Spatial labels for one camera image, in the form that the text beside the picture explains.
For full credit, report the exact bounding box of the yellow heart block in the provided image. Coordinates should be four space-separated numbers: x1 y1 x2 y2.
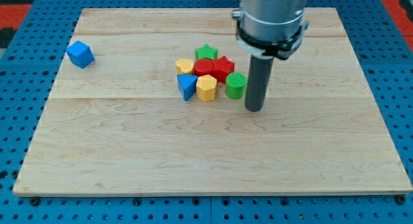
175 59 194 74

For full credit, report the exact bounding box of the red cylinder block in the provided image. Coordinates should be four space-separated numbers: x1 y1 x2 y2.
194 58 214 76

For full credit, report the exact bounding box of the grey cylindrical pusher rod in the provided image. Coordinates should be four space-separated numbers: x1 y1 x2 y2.
245 56 274 112

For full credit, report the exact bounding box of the red star block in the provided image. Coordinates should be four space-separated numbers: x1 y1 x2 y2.
212 56 235 84

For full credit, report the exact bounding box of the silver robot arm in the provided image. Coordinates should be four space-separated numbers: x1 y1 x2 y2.
232 0 308 60

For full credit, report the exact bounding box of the yellow hexagon block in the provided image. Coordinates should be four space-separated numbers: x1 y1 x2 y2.
196 75 217 102

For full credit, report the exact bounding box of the wooden board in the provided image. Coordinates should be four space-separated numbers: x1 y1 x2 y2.
13 8 412 197

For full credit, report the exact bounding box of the green cylinder block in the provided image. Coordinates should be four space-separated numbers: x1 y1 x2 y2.
225 72 247 99

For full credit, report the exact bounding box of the blue triangle block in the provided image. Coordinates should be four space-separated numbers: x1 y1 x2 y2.
177 74 198 101

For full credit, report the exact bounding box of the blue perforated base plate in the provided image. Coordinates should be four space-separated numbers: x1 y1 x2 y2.
1 0 412 223

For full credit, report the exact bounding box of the green star block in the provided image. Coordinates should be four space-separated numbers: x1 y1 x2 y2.
194 44 218 61

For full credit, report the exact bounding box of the blue cube block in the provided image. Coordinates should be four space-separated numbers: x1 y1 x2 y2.
66 41 94 68

